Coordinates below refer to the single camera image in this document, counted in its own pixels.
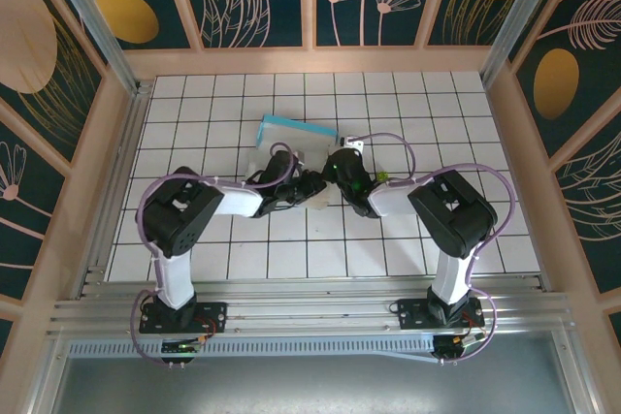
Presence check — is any aluminium frame post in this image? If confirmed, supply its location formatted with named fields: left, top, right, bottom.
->
left=479, top=0, right=569, bottom=90
left=38, top=0, right=143, bottom=95

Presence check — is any perforated grey cable duct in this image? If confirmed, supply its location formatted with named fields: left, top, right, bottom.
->
left=67, top=337, right=441, bottom=363

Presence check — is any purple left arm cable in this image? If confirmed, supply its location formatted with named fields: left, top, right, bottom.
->
left=129, top=142, right=300, bottom=367

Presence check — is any grey metal panel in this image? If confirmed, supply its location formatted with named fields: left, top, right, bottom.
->
left=50, top=358, right=572, bottom=414

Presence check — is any long aluminium base rail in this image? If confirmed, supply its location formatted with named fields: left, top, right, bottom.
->
left=47, top=273, right=574, bottom=337

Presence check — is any aluminium side rail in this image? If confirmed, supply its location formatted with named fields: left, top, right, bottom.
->
left=84, top=81, right=155, bottom=289

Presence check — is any white and blue paper box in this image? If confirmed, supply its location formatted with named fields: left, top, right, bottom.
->
left=242, top=113, right=341, bottom=211

